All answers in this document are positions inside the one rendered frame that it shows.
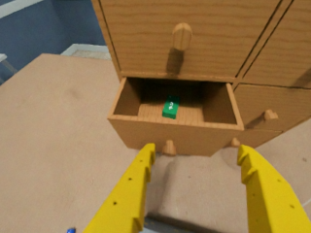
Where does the blue cylindrical battery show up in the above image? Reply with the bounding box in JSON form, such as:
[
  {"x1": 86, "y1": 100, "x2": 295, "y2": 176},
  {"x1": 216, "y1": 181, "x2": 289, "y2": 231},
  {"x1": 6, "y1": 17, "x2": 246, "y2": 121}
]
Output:
[{"x1": 67, "y1": 227, "x2": 76, "y2": 233}]

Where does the brown chest of drawers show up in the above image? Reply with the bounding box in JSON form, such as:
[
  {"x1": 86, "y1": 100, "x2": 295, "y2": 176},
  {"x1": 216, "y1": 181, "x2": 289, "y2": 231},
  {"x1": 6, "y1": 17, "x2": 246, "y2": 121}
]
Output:
[{"x1": 92, "y1": 0, "x2": 311, "y2": 149}]

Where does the green 9v battery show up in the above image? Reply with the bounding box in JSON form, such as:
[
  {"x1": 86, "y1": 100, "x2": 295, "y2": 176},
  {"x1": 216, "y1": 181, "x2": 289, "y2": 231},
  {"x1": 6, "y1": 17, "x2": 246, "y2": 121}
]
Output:
[{"x1": 162, "y1": 94, "x2": 181, "y2": 118}]

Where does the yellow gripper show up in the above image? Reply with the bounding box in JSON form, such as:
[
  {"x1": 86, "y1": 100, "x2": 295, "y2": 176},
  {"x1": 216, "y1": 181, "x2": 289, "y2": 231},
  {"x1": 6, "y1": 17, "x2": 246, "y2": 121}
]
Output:
[{"x1": 83, "y1": 143, "x2": 311, "y2": 233}]

